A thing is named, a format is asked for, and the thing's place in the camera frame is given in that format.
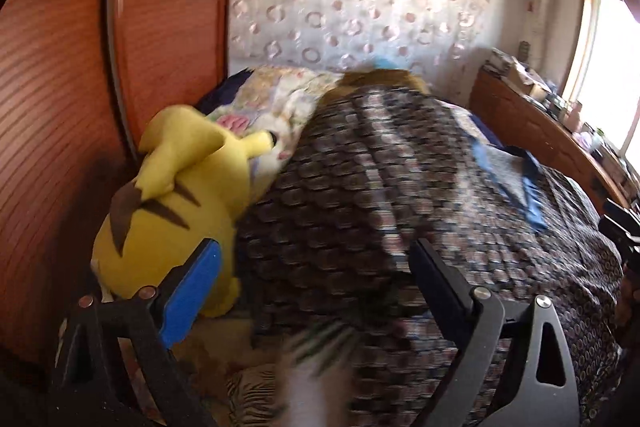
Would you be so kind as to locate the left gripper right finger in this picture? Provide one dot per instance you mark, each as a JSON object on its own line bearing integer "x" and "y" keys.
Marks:
{"x": 537, "y": 386}

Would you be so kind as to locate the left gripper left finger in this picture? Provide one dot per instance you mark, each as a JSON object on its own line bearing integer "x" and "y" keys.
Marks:
{"x": 91, "y": 384}

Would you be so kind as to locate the navy patterned silk garment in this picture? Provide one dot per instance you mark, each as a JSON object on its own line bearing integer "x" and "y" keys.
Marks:
{"x": 382, "y": 167}

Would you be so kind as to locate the palm leaf bed sheet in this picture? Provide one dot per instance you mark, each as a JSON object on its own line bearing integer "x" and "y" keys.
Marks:
{"x": 247, "y": 379}

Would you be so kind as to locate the wooden sideboard cabinet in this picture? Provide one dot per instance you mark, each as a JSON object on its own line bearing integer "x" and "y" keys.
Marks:
{"x": 517, "y": 122}

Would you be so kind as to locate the window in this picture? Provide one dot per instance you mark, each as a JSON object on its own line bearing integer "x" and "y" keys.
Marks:
{"x": 604, "y": 76}

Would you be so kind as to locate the yellow Pikachu plush toy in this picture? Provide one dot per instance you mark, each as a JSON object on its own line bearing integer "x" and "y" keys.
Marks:
{"x": 193, "y": 184}

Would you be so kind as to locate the gold embroidered pillow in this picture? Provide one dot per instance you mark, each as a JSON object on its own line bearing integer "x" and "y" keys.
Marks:
{"x": 390, "y": 78}

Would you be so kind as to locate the floral quilt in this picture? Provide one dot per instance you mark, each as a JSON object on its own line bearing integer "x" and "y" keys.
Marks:
{"x": 276, "y": 99}

